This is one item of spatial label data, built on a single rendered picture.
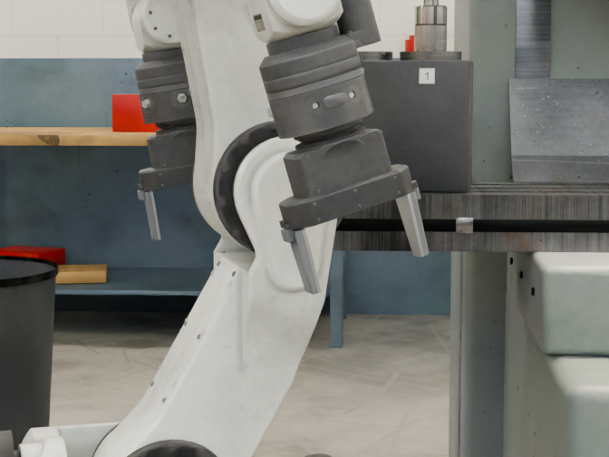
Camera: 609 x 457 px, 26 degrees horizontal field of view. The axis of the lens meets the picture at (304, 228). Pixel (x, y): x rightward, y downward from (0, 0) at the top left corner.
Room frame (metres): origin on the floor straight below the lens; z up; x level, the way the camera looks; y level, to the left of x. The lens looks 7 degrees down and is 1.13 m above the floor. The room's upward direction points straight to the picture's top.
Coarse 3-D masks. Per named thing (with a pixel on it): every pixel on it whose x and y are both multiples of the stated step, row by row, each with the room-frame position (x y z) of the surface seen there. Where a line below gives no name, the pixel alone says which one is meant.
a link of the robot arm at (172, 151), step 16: (144, 96) 1.57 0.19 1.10; (160, 96) 1.56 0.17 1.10; (176, 96) 1.56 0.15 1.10; (144, 112) 1.58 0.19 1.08; (160, 112) 1.56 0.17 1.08; (176, 112) 1.56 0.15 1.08; (192, 112) 1.56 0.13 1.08; (176, 128) 1.57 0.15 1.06; (192, 128) 1.57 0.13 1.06; (160, 144) 1.57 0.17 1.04; (176, 144) 1.57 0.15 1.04; (192, 144) 1.58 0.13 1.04; (160, 160) 1.57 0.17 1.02; (176, 160) 1.57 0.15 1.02; (192, 160) 1.58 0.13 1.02; (144, 176) 1.57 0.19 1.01; (160, 176) 1.57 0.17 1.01; (176, 176) 1.57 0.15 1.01
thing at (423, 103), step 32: (384, 64) 1.88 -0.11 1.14; (416, 64) 1.87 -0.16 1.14; (448, 64) 1.87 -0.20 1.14; (384, 96) 1.88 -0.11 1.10; (416, 96) 1.87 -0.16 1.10; (448, 96) 1.87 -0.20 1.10; (384, 128) 1.88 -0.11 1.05; (416, 128) 1.87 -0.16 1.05; (448, 128) 1.87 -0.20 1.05; (416, 160) 1.87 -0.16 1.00; (448, 160) 1.87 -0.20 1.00; (448, 192) 1.87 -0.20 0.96
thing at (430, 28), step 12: (432, 12) 1.91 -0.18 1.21; (420, 24) 1.91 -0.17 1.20; (432, 24) 1.91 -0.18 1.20; (444, 24) 1.92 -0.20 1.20; (420, 36) 1.91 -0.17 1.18; (432, 36) 1.91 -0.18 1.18; (444, 36) 1.92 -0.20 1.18; (420, 48) 1.91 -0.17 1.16; (432, 48) 1.91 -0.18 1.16; (444, 48) 1.92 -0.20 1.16
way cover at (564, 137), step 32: (512, 96) 2.29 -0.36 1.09; (544, 96) 2.29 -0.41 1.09; (576, 96) 2.29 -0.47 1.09; (608, 96) 2.29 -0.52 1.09; (512, 128) 2.27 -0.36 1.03; (544, 128) 2.26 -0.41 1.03; (576, 128) 2.26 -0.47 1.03; (608, 128) 2.26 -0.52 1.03; (512, 160) 2.24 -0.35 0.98; (544, 160) 2.23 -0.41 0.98; (576, 160) 2.23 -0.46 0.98; (608, 160) 2.23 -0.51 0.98
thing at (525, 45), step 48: (480, 0) 2.32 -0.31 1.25; (528, 0) 2.31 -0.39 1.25; (576, 0) 2.31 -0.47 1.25; (480, 48) 2.32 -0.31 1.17; (528, 48) 2.31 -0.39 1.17; (576, 48) 2.31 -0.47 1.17; (480, 96) 2.32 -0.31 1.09; (480, 144) 2.32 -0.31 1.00; (480, 288) 2.32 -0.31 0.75; (480, 336) 2.32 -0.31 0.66; (480, 384) 2.32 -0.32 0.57; (480, 432) 2.32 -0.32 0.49
